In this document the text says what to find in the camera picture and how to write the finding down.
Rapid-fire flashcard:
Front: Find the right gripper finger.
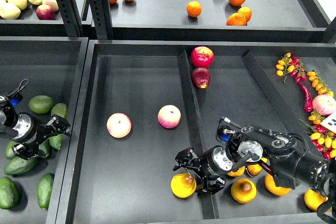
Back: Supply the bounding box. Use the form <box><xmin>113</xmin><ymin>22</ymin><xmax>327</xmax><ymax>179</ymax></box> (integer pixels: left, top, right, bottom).
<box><xmin>198</xmin><ymin>175</ymin><xmax>225</xmax><ymax>195</ymax></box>
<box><xmin>173</xmin><ymin>147</ymin><xmax>202</xmax><ymax>176</ymax></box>

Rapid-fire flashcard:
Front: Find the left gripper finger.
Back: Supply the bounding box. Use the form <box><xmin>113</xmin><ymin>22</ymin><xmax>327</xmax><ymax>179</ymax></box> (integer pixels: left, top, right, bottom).
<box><xmin>12</xmin><ymin>143</ymin><xmax>40</xmax><ymax>160</ymax></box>
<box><xmin>45</xmin><ymin>114</ymin><xmax>71</xmax><ymax>137</ymax></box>

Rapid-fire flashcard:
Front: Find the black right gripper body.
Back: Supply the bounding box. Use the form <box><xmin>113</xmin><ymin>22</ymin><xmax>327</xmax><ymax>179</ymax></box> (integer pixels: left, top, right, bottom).
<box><xmin>195</xmin><ymin>145</ymin><xmax>234</xmax><ymax>180</ymax></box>

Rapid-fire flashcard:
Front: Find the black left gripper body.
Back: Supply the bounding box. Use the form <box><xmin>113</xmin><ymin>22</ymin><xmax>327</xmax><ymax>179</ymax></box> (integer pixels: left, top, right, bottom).
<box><xmin>13</xmin><ymin>113</ymin><xmax>54</xmax><ymax>152</ymax></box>

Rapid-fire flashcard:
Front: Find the yellow pear with stem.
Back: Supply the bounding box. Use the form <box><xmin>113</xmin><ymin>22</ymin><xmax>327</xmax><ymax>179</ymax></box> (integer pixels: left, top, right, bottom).
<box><xmin>171</xmin><ymin>173</ymin><xmax>196</xmax><ymax>198</ymax></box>

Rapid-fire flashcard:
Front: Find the dark green avocado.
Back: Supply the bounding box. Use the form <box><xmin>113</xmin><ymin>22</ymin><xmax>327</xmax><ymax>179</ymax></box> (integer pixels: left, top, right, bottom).
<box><xmin>1</xmin><ymin>176</ymin><xmax>19</xmax><ymax>209</ymax></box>

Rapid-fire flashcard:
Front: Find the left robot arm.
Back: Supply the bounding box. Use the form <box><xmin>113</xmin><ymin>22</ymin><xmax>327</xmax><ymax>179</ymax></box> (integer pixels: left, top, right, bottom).
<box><xmin>1</xmin><ymin>79</ymin><xmax>71</xmax><ymax>160</ymax></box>

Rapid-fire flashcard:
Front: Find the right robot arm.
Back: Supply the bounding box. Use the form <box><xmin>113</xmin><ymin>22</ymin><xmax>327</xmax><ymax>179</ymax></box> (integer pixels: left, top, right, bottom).
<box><xmin>173</xmin><ymin>116</ymin><xmax>335</xmax><ymax>223</ymax></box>

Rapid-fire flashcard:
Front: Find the green avocado upper right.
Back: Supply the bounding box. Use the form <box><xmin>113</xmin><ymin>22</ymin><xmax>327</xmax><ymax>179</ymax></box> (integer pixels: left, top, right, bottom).
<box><xmin>50</xmin><ymin>103</ymin><xmax>68</xmax><ymax>119</ymax></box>

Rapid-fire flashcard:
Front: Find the green avocado lower left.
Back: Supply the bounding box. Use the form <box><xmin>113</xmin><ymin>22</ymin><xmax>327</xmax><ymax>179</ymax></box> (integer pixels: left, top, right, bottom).
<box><xmin>4</xmin><ymin>157</ymin><xmax>39</xmax><ymax>175</ymax></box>

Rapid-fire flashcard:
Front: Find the green avocado middle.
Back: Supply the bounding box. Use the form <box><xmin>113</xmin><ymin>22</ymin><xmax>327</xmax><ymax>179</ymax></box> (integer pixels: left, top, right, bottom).
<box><xmin>37</xmin><ymin>140</ymin><xmax>52</xmax><ymax>158</ymax></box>

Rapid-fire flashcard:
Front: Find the yellow pear brown top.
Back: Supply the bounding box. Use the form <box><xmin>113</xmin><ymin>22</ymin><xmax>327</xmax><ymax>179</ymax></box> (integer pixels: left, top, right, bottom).
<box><xmin>227</xmin><ymin>166</ymin><xmax>246</xmax><ymax>177</ymax></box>

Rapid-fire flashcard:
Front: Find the green avocado top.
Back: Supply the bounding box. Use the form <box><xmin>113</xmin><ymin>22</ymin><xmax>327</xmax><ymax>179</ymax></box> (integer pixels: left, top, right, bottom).
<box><xmin>28</xmin><ymin>95</ymin><xmax>55</xmax><ymax>114</ymax></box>

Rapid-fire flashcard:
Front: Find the tall yellow pear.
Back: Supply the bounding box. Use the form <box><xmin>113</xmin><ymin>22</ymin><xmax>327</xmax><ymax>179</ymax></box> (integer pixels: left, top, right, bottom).
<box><xmin>246</xmin><ymin>157</ymin><xmax>268</xmax><ymax>177</ymax></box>

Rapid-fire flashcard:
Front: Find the green avocado bottom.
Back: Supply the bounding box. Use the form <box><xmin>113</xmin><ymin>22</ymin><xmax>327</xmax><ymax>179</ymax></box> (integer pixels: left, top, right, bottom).
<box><xmin>37</xmin><ymin>173</ymin><xmax>54</xmax><ymax>209</ymax></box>

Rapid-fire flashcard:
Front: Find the yellow pear with twig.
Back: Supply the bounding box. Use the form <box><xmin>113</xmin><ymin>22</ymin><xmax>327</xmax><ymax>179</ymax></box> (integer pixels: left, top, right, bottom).
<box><xmin>264</xmin><ymin>174</ymin><xmax>291</xmax><ymax>196</ymax></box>

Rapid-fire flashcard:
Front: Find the yellow pear far right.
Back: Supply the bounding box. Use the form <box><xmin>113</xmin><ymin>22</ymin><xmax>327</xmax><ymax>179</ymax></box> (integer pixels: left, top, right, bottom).
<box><xmin>304</xmin><ymin>189</ymin><xmax>328</xmax><ymax>212</ymax></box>

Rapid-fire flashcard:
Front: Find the black bin divider left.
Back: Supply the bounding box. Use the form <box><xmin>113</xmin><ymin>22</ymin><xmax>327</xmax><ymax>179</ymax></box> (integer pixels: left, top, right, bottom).
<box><xmin>177</xmin><ymin>50</ymin><xmax>219</xmax><ymax>220</ymax></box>

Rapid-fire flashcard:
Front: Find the black bin divider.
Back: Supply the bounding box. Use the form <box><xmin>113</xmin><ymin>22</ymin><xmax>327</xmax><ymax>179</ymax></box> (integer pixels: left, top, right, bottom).
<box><xmin>241</xmin><ymin>50</ymin><xmax>336</xmax><ymax>198</ymax></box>
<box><xmin>177</xmin><ymin>50</ymin><xmax>219</xmax><ymax>220</ymax></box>

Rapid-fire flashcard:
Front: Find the pink apple centre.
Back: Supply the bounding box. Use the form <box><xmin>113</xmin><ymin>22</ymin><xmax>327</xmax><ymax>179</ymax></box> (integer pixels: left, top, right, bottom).
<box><xmin>157</xmin><ymin>104</ymin><xmax>181</xmax><ymax>129</ymax></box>

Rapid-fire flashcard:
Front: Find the pink apple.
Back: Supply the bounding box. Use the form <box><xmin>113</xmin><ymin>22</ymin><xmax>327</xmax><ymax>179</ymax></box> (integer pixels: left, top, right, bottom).
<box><xmin>107</xmin><ymin>113</ymin><xmax>132</xmax><ymax>138</ymax></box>
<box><xmin>157</xmin><ymin>104</ymin><xmax>181</xmax><ymax>129</ymax></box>

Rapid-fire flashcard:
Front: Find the black left bin tray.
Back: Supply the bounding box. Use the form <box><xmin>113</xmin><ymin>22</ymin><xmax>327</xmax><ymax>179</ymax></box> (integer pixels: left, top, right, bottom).
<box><xmin>1</xmin><ymin>37</ymin><xmax>88</xmax><ymax>223</ymax></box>

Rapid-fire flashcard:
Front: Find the black bin tray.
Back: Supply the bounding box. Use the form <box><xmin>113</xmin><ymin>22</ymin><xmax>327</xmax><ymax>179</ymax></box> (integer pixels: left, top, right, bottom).
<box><xmin>1</xmin><ymin>37</ymin><xmax>88</xmax><ymax>223</ymax></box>
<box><xmin>56</xmin><ymin>40</ymin><xmax>335</xmax><ymax>223</ymax></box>

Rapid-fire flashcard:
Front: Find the pink apple left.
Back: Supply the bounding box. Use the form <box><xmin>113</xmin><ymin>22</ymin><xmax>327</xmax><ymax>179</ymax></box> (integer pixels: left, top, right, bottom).
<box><xmin>107</xmin><ymin>113</ymin><xmax>132</xmax><ymax>138</ymax></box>

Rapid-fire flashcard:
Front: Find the black centre bin tray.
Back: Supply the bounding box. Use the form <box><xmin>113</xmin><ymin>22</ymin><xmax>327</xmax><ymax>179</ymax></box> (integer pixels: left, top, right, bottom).
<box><xmin>56</xmin><ymin>40</ymin><xmax>335</xmax><ymax>223</ymax></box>

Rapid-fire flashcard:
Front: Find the dark red apple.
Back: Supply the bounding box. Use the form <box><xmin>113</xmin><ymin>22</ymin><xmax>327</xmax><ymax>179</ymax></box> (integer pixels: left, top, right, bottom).
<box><xmin>191</xmin><ymin>67</ymin><xmax>211</xmax><ymax>89</ymax></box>

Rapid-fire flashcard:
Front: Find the bright red apple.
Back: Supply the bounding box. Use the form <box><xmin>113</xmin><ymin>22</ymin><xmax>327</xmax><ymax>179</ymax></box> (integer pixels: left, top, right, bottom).
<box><xmin>191</xmin><ymin>46</ymin><xmax>214</xmax><ymax>68</ymax></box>

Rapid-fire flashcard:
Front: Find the black upper left shelf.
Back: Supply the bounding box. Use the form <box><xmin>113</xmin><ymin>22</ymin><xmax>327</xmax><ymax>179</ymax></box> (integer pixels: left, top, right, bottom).
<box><xmin>1</xmin><ymin>0</ymin><xmax>85</xmax><ymax>37</ymax></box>

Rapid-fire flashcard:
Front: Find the red chili pepper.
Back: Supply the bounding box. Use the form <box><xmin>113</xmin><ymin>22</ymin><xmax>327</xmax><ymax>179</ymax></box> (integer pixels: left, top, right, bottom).
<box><xmin>298</xmin><ymin>82</ymin><xmax>313</xmax><ymax>112</ymax></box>

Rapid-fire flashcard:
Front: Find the mixed cherry tomatoes lower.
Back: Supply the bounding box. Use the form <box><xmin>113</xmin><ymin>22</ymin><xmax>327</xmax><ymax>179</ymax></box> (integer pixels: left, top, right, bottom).
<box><xmin>300</xmin><ymin>110</ymin><xmax>335</xmax><ymax>161</ymax></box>

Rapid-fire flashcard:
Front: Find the black bin divider right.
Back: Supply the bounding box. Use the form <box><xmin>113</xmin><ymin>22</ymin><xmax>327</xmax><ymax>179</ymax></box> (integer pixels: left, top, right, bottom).
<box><xmin>241</xmin><ymin>50</ymin><xmax>336</xmax><ymax>198</ymax></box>

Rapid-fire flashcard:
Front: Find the red apple on shelf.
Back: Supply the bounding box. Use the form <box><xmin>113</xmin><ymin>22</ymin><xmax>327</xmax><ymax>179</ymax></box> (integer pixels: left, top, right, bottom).
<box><xmin>36</xmin><ymin>4</ymin><xmax>56</xmax><ymax>20</ymax></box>

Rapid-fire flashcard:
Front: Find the orange cherry tomato bunch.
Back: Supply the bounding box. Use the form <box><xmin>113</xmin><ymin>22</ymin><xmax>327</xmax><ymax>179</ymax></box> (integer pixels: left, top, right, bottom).
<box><xmin>276</xmin><ymin>52</ymin><xmax>295</xmax><ymax>83</ymax></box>

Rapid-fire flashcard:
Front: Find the white marker tag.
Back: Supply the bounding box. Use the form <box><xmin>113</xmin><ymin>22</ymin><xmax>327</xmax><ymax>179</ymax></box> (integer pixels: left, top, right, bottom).
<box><xmin>320</xmin><ymin>112</ymin><xmax>336</xmax><ymax>133</ymax></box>

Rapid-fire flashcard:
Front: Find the pink apple right bin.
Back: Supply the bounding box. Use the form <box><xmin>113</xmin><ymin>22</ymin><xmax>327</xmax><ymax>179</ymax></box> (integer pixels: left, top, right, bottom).
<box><xmin>312</xmin><ymin>94</ymin><xmax>335</xmax><ymax>115</ymax></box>

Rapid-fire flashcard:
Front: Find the red cherry tomato bunch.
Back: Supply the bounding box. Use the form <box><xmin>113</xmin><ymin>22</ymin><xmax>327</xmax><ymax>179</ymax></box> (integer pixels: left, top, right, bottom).
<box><xmin>288</xmin><ymin>56</ymin><xmax>307</xmax><ymax>83</ymax></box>

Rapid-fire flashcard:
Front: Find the pale yellow apple front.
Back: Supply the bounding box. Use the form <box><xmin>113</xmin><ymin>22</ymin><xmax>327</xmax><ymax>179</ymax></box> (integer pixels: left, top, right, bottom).
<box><xmin>0</xmin><ymin>3</ymin><xmax>21</xmax><ymax>19</ymax></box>

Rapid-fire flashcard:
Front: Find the pink peach on shelf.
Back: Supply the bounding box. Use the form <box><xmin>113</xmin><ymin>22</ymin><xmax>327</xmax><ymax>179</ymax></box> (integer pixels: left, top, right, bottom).
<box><xmin>42</xmin><ymin>0</ymin><xmax>59</xmax><ymax>12</ymax></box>

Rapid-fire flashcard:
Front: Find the green avocado by wall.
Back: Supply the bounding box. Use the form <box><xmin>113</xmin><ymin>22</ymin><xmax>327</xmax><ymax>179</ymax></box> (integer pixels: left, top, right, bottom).
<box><xmin>48</xmin><ymin>134</ymin><xmax>64</xmax><ymax>150</ymax></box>

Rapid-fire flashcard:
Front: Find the perforated shelf post left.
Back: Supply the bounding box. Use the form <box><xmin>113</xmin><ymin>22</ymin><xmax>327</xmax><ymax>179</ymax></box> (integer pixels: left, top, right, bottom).
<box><xmin>56</xmin><ymin>0</ymin><xmax>83</xmax><ymax>37</ymax></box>

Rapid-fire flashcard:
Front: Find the perforated shelf post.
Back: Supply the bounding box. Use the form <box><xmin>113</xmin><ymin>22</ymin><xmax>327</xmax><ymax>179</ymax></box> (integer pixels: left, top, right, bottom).
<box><xmin>56</xmin><ymin>0</ymin><xmax>83</xmax><ymax>37</ymax></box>
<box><xmin>89</xmin><ymin>0</ymin><xmax>114</xmax><ymax>40</ymax></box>

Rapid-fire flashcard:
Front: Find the perforated shelf post right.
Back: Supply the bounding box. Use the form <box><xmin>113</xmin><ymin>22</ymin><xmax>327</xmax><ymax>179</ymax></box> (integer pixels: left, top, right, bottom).
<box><xmin>89</xmin><ymin>0</ymin><xmax>114</xmax><ymax>40</ymax></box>

